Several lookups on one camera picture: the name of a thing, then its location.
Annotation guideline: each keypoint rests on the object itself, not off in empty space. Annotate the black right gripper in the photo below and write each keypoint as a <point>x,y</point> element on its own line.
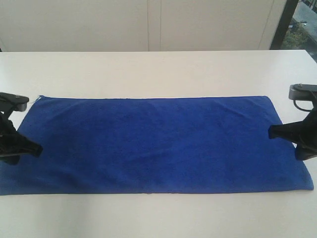
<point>303,133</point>

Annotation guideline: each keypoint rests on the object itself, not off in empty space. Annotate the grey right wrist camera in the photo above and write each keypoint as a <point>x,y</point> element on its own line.
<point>302,92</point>

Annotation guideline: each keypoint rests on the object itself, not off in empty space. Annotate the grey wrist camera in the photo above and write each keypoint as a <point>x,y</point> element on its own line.
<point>12,102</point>
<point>302,92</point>

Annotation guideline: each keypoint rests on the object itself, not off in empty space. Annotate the black window frame post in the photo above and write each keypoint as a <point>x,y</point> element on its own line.
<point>283,24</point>

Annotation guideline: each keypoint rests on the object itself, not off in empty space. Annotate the blue towel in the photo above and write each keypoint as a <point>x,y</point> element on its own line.
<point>177,145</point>

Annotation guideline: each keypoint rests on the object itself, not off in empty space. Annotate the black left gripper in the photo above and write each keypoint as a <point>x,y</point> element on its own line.
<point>12,144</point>

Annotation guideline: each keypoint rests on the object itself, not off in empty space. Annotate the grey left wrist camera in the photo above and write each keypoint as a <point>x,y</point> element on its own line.
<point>12,102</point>

